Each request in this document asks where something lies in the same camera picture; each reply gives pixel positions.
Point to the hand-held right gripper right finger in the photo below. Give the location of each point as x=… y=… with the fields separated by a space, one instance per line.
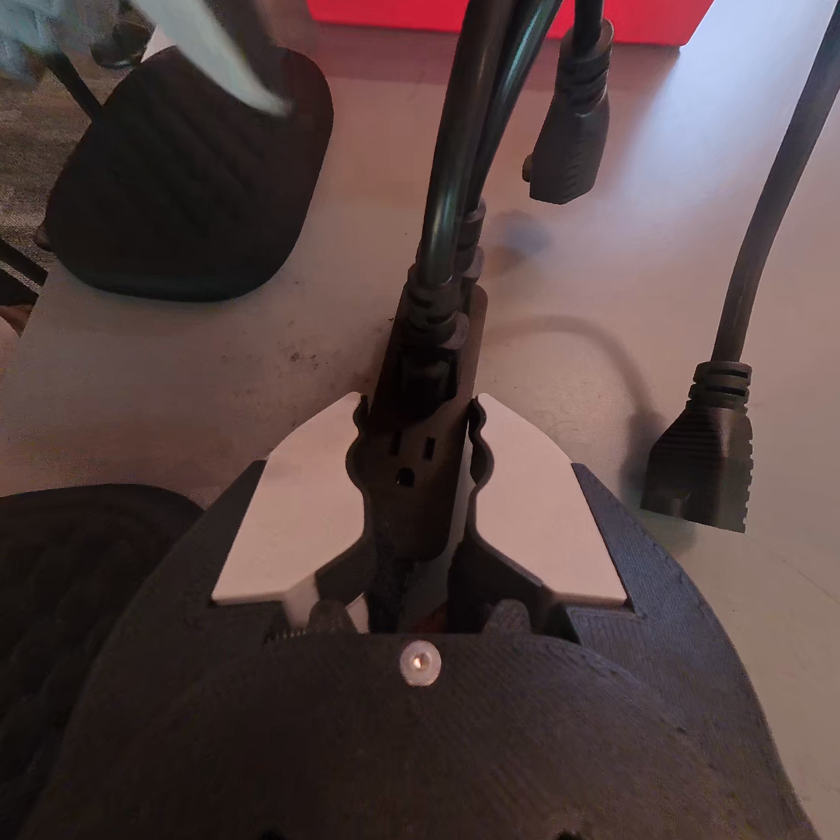
x=544 y=518

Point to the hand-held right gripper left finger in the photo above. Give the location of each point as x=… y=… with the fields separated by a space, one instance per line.
x=295 y=512

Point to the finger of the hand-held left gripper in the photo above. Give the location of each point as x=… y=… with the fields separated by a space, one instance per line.
x=210 y=46

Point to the black power strip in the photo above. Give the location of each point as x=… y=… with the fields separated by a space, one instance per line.
x=413 y=453

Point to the black power plug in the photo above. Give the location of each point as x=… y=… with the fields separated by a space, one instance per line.
x=426 y=328

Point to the black angled plug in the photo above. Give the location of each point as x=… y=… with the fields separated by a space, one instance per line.
x=571 y=144

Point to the red box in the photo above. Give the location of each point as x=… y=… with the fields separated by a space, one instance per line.
x=367 y=16

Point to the grey blue cloth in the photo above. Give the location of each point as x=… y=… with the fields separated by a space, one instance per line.
x=26 y=33

